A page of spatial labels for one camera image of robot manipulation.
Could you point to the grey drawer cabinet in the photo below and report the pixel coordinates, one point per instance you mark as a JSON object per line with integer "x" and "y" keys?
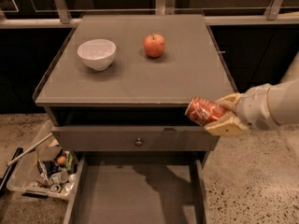
{"x": 136, "y": 90}

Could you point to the red coke can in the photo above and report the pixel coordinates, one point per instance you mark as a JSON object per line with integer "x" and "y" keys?
{"x": 202, "y": 111}

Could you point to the orange fruit in bin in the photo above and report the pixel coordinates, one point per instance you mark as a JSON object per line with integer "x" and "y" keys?
{"x": 61, "y": 160}

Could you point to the white rod in bin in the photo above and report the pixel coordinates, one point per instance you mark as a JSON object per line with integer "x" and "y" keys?
{"x": 28, "y": 150}

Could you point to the dark snack bag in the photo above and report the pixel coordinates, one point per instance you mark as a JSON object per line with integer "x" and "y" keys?
{"x": 47, "y": 168}

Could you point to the open grey middle drawer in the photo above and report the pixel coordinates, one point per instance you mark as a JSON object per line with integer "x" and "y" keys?
{"x": 131, "y": 189}

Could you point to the metal railing frame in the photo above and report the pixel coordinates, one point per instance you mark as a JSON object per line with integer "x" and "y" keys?
{"x": 68, "y": 13}

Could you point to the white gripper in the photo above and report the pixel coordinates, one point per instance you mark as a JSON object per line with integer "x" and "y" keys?
{"x": 254, "y": 106}

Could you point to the grey top drawer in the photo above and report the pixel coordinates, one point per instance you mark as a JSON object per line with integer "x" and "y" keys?
{"x": 122, "y": 138}

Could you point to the white ceramic bowl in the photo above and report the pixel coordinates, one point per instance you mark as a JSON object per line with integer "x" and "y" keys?
{"x": 97, "y": 54}

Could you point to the red apple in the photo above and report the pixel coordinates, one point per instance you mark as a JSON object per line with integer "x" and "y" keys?
{"x": 154, "y": 45}

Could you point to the round metal drawer knob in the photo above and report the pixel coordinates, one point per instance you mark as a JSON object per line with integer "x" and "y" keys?
{"x": 138, "y": 142}

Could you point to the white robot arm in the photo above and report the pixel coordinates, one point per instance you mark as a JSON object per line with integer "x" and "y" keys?
{"x": 283, "y": 98}

